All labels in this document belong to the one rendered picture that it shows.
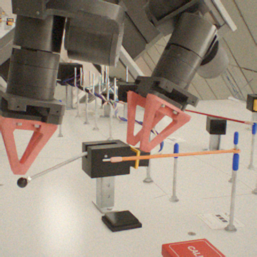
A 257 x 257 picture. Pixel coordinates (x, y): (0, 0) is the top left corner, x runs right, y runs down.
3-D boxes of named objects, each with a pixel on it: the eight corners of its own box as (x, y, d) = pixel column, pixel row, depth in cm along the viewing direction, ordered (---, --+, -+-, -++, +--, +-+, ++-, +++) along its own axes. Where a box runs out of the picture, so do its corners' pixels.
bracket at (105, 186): (91, 201, 63) (92, 168, 62) (106, 199, 64) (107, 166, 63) (102, 213, 59) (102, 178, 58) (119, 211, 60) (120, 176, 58)
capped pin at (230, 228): (222, 229, 55) (228, 145, 53) (228, 226, 56) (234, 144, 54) (232, 233, 54) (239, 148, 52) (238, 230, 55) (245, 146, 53)
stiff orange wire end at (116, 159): (101, 161, 48) (101, 156, 48) (237, 151, 54) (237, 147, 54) (104, 164, 47) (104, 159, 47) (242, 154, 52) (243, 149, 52)
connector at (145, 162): (109, 160, 62) (111, 147, 61) (139, 160, 64) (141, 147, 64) (119, 166, 59) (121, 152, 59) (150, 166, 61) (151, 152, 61)
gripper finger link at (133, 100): (143, 151, 69) (169, 98, 69) (161, 160, 63) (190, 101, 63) (106, 132, 67) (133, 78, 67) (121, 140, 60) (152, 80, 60)
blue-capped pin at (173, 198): (166, 199, 64) (169, 142, 63) (175, 198, 65) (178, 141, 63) (171, 202, 63) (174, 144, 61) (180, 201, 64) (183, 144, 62)
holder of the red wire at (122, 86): (132, 116, 130) (132, 79, 128) (137, 124, 117) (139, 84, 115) (115, 115, 130) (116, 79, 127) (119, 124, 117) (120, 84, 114)
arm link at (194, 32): (179, 2, 63) (213, 11, 60) (194, 24, 69) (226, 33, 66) (157, 45, 63) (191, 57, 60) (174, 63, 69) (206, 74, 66)
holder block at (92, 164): (81, 169, 61) (81, 141, 60) (118, 166, 63) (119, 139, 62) (90, 178, 57) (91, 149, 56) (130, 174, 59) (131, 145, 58)
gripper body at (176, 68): (164, 104, 70) (185, 63, 70) (195, 111, 60) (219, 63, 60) (131, 86, 67) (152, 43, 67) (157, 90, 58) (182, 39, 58)
